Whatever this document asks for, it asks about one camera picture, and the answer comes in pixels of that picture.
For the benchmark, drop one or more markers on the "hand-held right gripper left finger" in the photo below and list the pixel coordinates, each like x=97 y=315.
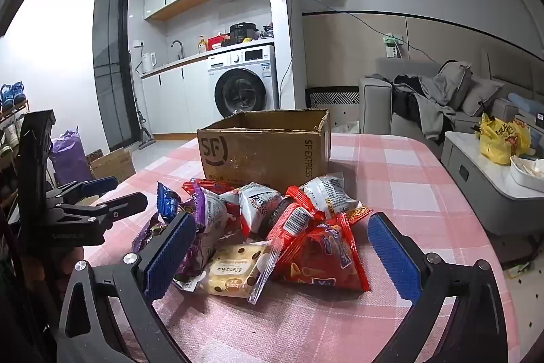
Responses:
x=170 y=256

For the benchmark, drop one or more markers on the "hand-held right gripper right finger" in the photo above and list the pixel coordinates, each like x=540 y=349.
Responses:
x=395 y=261

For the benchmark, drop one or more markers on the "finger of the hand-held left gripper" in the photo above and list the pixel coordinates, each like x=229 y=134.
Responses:
x=123 y=206
x=100 y=185

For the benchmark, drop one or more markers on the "dark purple snack packet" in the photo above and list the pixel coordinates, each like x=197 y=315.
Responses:
x=146 y=234

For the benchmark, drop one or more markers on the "blue snack packet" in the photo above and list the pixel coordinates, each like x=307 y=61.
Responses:
x=167 y=201

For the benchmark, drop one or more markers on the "purple candy packet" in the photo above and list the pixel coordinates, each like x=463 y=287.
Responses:
x=206 y=218

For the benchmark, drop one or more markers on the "yellow cheese-print bread packet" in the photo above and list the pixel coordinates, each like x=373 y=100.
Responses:
x=233 y=273

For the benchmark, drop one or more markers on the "red cookie packet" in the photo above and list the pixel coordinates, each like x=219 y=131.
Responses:
x=297 y=220
x=327 y=265

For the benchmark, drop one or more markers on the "thin red wafer packet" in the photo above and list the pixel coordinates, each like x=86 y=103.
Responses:
x=199 y=186

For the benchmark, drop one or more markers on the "white and orange chips packet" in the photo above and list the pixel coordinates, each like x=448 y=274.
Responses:
x=327 y=195

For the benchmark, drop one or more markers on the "white and red chips packet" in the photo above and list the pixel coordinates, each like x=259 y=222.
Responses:
x=255 y=203

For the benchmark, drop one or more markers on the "brown cardboard box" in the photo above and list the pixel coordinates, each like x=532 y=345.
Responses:
x=255 y=150

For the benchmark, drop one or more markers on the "printed cardboard box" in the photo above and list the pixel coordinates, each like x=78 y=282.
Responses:
x=112 y=165

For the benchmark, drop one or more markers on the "purple plastic bag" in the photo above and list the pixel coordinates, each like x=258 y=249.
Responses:
x=70 y=159

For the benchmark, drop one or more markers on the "stick vacuum cleaner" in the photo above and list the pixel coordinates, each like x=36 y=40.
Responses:
x=144 y=129

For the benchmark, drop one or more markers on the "pink plaid tablecloth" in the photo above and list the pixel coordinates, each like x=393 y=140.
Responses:
x=403 y=184

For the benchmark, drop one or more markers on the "blue sandal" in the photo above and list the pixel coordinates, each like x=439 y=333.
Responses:
x=5 y=96
x=18 y=91

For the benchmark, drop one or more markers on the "grey coffee table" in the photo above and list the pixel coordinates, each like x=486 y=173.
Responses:
x=476 y=184

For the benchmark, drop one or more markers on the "white kitchen counter cabinet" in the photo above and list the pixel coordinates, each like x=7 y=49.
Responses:
x=174 y=99

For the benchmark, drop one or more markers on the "dark glass door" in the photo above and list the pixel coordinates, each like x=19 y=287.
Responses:
x=112 y=69

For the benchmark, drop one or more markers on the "white electric kettle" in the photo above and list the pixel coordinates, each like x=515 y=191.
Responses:
x=148 y=63

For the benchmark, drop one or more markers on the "crumpled white sheet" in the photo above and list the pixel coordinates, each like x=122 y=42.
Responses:
x=348 y=128

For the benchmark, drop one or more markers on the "grey hoodie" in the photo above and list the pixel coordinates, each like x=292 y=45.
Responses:
x=435 y=112

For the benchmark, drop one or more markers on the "grey sofa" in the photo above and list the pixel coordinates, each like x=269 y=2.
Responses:
x=376 y=103

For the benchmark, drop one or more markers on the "curved kitchen faucet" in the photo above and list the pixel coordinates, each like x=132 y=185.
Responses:
x=180 y=46

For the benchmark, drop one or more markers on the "yellow plastic bag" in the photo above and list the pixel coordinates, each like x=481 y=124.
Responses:
x=501 y=139

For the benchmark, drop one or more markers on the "black clothing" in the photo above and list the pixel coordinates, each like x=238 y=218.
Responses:
x=406 y=99

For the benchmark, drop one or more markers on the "white washing machine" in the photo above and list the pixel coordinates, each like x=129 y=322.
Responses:
x=242 y=82

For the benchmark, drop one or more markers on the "yellow soap bottle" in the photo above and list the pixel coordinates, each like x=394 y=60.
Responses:
x=202 y=45

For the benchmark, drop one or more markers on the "red box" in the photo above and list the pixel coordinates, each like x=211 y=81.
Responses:
x=216 y=42

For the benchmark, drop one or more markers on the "small grey pillow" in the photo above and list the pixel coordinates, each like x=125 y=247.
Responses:
x=482 y=95

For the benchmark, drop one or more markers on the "large grey pillow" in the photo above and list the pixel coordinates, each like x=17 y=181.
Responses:
x=457 y=80

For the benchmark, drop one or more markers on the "blue bolster pillow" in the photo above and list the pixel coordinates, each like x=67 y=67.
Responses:
x=525 y=102

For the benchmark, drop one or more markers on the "black pressure cooker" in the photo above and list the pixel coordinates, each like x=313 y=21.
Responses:
x=242 y=33

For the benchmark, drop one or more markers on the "dark bag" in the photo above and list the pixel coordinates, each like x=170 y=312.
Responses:
x=265 y=31

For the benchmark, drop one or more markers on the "wall socket with charger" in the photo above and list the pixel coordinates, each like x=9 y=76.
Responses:
x=392 y=45

